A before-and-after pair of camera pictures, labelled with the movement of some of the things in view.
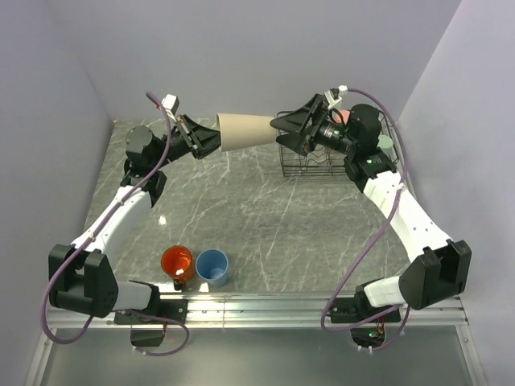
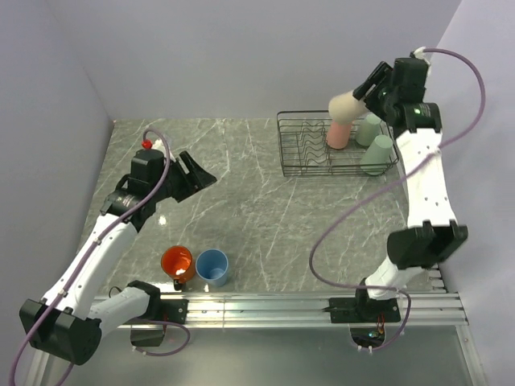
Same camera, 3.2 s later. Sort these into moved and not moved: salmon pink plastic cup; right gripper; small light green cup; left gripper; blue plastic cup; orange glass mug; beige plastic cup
Moved: right gripper; beige plastic cup; small light green cup; left gripper; salmon pink plastic cup
Not moved: orange glass mug; blue plastic cup
